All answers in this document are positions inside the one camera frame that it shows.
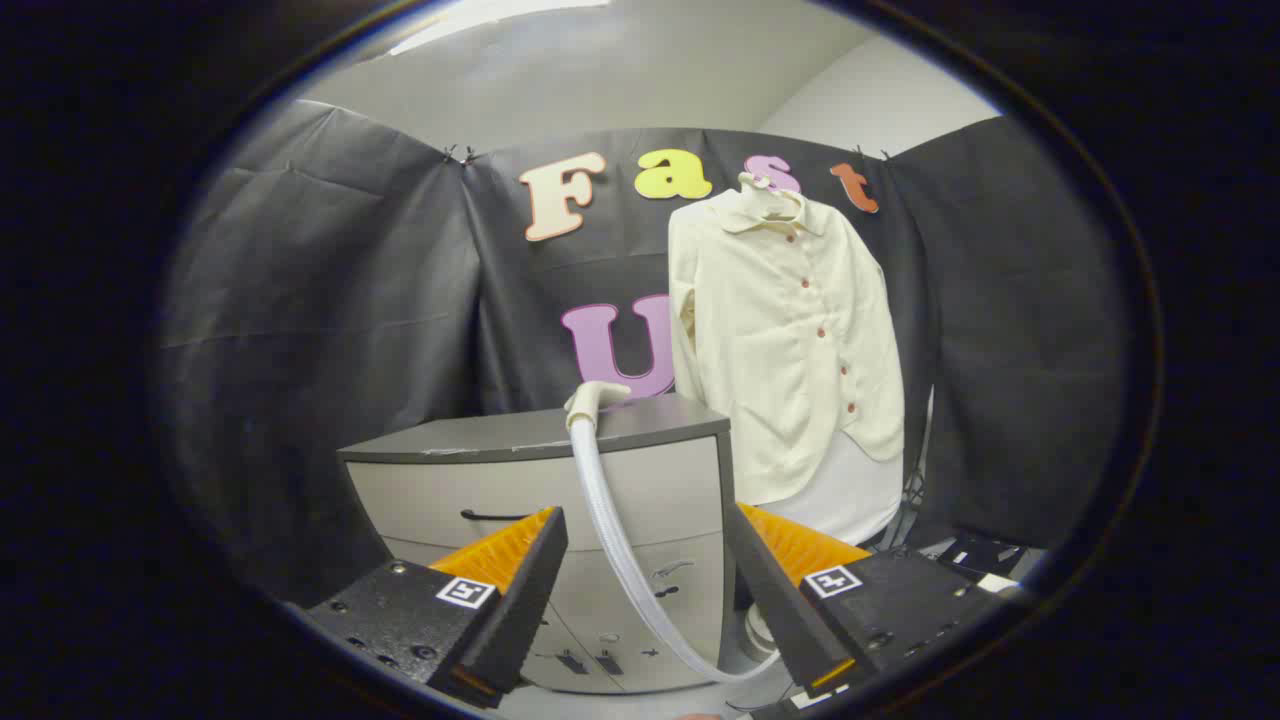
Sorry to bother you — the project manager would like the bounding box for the grey drawer cabinet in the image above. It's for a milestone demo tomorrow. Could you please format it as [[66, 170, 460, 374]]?
[[337, 393, 741, 696]]

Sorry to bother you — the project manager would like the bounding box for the white garment steamer head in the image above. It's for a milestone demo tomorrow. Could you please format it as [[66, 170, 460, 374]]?
[[565, 380, 633, 433]]

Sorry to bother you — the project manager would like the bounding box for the cream button-up shirt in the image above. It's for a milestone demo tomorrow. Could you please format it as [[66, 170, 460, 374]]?
[[668, 185, 906, 506]]

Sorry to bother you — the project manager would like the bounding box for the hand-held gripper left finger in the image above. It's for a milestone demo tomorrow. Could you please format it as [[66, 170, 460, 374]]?
[[300, 505, 569, 709]]

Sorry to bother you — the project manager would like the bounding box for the white plastic hanger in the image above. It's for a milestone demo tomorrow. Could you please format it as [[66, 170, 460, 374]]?
[[738, 172, 806, 221]]

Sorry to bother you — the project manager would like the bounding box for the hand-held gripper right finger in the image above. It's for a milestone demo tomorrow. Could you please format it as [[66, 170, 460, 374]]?
[[722, 500, 1031, 716]]

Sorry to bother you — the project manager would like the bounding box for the black flat box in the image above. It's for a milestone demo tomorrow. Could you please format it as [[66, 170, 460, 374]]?
[[935, 535, 1026, 581]]

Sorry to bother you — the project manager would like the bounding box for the white ribbed steamer hose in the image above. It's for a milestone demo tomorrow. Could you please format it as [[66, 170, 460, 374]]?
[[570, 415, 781, 686]]

